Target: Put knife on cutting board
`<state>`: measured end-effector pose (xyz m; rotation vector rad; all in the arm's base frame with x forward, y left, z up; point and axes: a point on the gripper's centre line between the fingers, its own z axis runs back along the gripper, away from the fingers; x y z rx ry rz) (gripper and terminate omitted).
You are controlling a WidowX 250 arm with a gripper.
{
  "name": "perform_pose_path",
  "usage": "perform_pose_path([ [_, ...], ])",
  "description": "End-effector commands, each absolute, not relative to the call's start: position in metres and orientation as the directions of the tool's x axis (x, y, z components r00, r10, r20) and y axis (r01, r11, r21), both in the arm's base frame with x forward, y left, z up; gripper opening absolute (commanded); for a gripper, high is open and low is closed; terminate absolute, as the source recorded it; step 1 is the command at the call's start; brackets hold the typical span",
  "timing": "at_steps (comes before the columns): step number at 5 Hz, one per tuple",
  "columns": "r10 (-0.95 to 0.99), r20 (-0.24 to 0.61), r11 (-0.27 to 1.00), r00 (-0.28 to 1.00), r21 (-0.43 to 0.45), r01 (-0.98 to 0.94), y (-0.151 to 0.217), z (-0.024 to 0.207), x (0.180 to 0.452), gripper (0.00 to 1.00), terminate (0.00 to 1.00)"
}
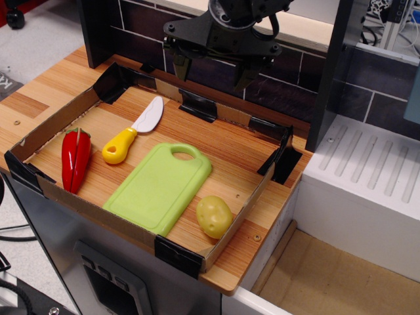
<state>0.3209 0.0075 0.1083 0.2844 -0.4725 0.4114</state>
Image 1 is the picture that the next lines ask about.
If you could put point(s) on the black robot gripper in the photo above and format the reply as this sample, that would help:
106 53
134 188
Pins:
243 32

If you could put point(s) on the yellow handled white toy knife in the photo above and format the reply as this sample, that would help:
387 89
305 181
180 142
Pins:
115 150

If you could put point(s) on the cardboard fence with black tape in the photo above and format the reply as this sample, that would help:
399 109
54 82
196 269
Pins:
254 162

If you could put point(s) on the green plastic cutting board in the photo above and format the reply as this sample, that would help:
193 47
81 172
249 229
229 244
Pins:
160 188

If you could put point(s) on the yellow toy potato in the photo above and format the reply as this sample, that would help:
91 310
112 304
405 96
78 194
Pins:
214 216

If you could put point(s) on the red toy chili pepper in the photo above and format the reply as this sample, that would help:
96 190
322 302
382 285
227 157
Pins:
76 150

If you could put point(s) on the white toy sink drainboard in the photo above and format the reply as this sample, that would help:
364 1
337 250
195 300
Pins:
360 193

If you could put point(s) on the silver toy oven front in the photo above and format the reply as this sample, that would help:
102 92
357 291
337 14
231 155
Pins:
104 274

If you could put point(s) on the dark grey vertical post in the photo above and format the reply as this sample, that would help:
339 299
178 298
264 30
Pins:
344 38

